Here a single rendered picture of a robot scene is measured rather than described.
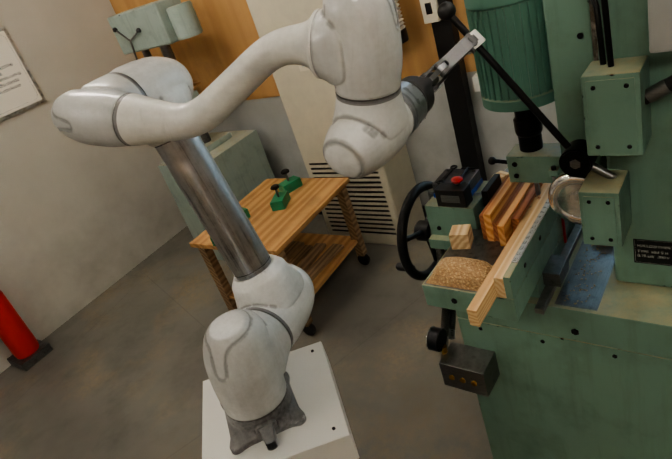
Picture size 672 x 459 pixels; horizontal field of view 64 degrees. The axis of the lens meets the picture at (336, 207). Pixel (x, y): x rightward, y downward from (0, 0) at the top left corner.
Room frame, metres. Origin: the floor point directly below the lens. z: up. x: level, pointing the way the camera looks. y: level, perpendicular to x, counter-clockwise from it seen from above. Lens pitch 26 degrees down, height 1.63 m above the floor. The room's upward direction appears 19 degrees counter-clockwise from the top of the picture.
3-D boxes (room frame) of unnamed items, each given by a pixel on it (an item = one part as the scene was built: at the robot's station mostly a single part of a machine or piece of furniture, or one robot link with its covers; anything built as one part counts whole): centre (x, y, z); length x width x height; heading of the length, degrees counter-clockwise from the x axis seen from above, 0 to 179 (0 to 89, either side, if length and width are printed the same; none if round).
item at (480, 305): (1.00, -0.37, 0.92); 0.54 x 0.02 x 0.04; 136
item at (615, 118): (0.84, -0.52, 1.23); 0.09 x 0.08 x 0.15; 46
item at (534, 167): (1.09, -0.48, 1.03); 0.14 x 0.07 x 0.09; 46
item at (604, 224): (0.86, -0.49, 1.02); 0.09 x 0.07 x 0.12; 136
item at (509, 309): (1.16, -0.37, 0.87); 0.61 x 0.30 x 0.06; 136
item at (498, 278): (1.07, -0.47, 0.92); 0.60 x 0.02 x 0.05; 136
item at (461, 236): (1.08, -0.26, 0.92); 0.05 x 0.05 x 0.04; 59
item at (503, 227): (1.10, -0.42, 0.93); 0.24 x 0.02 x 0.06; 136
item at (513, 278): (1.06, -0.48, 0.93); 0.60 x 0.02 x 0.06; 136
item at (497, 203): (1.12, -0.39, 0.94); 0.19 x 0.02 x 0.07; 136
